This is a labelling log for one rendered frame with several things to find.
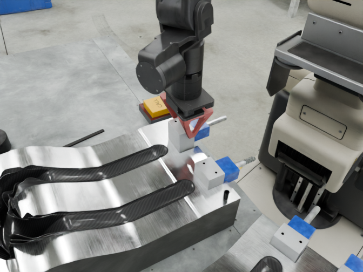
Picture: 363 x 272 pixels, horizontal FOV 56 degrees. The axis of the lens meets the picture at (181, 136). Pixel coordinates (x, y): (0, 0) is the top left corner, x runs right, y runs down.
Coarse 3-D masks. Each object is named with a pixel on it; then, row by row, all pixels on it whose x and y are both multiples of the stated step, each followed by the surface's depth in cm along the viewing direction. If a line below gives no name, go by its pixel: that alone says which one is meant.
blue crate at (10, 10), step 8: (0, 0) 309; (8, 0) 312; (16, 0) 315; (24, 0) 318; (32, 0) 320; (40, 0) 324; (48, 0) 328; (0, 8) 313; (8, 8) 316; (16, 8) 319; (24, 8) 322; (32, 8) 326; (40, 8) 329; (48, 8) 333
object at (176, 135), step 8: (176, 120) 70; (216, 120) 73; (224, 120) 75; (168, 128) 71; (176, 128) 68; (192, 128) 68; (200, 128) 70; (208, 128) 71; (168, 136) 73; (176, 136) 68; (184, 136) 68; (200, 136) 71; (208, 136) 72; (176, 144) 70; (184, 144) 69; (192, 144) 71
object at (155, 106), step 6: (144, 102) 91; (150, 102) 91; (156, 102) 91; (162, 102) 91; (150, 108) 89; (156, 108) 89; (162, 108) 89; (150, 114) 90; (156, 114) 89; (162, 114) 90
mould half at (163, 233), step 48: (96, 144) 72; (144, 144) 72; (48, 192) 56; (96, 192) 61; (144, 192) 63; (192, 192) 64; (48, 240) 49; (96, 240) 53; (144, 240) 56; (192, 240) 63
